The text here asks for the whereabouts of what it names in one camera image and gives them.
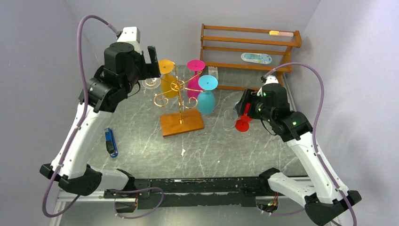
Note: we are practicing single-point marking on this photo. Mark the blue black clip tool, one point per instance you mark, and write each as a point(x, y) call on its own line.
point(110, 143)

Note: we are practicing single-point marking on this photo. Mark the orange wine glass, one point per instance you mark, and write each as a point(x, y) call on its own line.
point(167, 78)

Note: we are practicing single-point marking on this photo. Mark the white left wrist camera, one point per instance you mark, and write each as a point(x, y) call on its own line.
point(132, 36)

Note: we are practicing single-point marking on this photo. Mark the small white box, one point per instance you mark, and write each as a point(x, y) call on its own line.
point(213, 71)

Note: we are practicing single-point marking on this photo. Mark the light blue wine glass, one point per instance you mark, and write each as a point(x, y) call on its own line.
point(206, 98)

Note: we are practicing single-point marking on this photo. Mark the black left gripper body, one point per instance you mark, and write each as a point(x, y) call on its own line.
point(144, 69)

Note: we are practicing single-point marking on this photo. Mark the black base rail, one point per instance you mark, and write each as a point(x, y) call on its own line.
point(190, 192)

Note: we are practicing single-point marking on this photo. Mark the clear wine glass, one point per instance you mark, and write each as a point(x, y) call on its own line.
point(151, 83)
point(229, 119)

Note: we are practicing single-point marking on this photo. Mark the light blue packaged item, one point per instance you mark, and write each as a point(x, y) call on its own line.
point(258, 58)

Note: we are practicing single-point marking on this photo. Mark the pink wine glass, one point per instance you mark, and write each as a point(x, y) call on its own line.
point(192, 87)

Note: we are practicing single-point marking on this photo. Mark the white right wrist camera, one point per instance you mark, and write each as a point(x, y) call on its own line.
point(270, 79)

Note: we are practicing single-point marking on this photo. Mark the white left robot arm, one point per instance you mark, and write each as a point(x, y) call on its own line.
point(123, 68)

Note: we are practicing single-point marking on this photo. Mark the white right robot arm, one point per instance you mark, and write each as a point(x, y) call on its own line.
point(328, 197)

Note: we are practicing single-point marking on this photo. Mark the gold wire wine glass rack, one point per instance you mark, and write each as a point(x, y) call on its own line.
point(187, 119)

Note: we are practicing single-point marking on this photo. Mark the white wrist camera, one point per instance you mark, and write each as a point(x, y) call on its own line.
point(270, 79)
point(132, 36)

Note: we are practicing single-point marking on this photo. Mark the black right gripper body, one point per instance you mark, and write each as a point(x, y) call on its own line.
point(247, 103)

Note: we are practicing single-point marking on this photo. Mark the yellow pink tube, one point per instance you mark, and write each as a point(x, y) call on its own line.
point(281, 33)

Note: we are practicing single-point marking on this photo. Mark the brown wooden shelf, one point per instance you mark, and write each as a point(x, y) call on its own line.
point(247, 50)

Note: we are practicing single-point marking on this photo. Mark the red wine glass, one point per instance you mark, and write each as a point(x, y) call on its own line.
point(242, 124)

